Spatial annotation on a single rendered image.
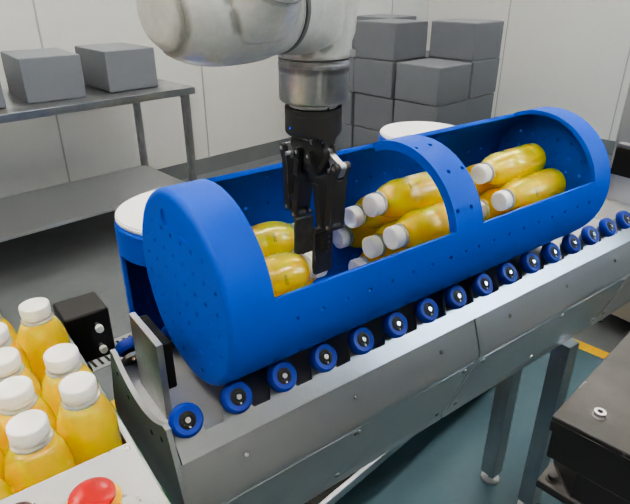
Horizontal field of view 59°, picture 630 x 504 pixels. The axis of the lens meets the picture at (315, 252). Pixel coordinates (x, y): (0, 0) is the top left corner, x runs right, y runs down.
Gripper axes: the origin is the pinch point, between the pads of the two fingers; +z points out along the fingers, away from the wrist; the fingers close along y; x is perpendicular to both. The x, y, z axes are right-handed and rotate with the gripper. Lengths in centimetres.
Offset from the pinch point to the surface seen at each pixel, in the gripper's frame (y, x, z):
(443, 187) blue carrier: -4.7, -21.9, -5.6
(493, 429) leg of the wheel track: 12, -79, 90
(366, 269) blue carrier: -8.5, -3.0, 1.3
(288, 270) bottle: -2.4, 5.9, 1.3
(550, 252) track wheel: -5, -57, 16
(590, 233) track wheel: -5, -73, 16
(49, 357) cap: 2.1, 36.8, 5.1
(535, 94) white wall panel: 259, -459, 68
